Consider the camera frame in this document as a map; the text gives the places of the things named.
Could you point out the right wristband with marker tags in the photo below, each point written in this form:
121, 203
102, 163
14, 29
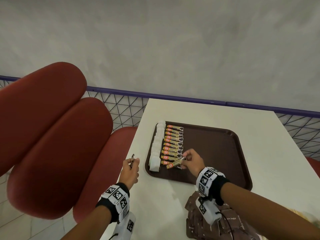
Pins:
210, 182

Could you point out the person's right hand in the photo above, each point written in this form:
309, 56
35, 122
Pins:
193, 163

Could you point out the brown plastic tray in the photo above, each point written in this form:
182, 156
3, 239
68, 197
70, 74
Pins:
217, 152

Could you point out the black gold coffee stick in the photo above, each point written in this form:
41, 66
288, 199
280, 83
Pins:
175, 162

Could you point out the person's left hand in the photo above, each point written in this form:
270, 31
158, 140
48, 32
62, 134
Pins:
130, 176

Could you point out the person's left forearm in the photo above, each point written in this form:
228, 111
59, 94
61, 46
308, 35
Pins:
87, 224

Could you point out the row of white sachets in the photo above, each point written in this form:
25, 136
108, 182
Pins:
156, 147

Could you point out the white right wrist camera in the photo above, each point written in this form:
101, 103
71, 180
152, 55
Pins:
210, 212

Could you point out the person's right forearm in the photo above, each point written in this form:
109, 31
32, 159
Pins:
262, 212

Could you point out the row of coffee stick packets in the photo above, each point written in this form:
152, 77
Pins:
172, 142

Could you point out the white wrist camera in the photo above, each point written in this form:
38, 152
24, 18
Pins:
126, 224
210, 212

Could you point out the bundle of coffee stick packets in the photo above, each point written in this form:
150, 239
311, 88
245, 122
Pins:
132, 158

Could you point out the purple mesh railing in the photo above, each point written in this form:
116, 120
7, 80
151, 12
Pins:
175, 96

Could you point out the pile of brown sugar packets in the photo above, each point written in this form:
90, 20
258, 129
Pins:
197, 227

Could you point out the bundle of wooden stir sticks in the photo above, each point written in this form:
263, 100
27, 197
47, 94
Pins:
297, 212

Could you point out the red padded chair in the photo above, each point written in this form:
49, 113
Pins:
50, 137
313, 167

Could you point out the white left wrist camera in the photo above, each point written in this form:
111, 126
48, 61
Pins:
126, 224

